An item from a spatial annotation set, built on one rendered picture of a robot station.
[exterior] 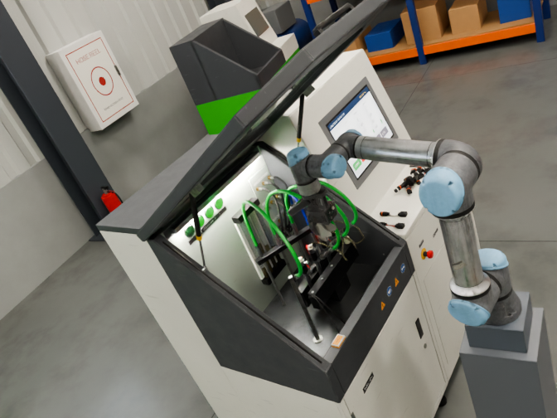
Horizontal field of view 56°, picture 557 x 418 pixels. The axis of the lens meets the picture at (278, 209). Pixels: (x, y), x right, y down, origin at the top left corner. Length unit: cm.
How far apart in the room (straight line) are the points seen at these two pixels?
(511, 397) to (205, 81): 453
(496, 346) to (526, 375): 13
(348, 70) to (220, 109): 344
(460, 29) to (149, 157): 414
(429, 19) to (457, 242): 575
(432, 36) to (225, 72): 284
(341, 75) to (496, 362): 136
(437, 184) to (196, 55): 452
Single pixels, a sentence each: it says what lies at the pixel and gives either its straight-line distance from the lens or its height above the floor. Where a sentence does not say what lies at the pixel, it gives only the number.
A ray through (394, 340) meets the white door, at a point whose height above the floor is 68.
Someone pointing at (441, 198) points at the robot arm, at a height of 149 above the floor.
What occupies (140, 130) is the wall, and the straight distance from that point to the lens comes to 671.
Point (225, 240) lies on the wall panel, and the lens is 211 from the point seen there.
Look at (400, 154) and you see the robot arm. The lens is 159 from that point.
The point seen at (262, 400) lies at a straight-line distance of 226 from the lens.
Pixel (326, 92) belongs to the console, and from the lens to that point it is 234.
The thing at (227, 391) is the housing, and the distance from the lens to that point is 242.
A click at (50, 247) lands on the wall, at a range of 588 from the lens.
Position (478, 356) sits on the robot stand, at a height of 79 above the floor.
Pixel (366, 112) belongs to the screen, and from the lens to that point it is 252.
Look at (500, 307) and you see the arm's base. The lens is 183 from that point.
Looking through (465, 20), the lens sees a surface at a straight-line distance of 706.
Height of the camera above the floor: 223
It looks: 28 degrees down
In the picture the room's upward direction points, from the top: 23 degrees counter-clockwise
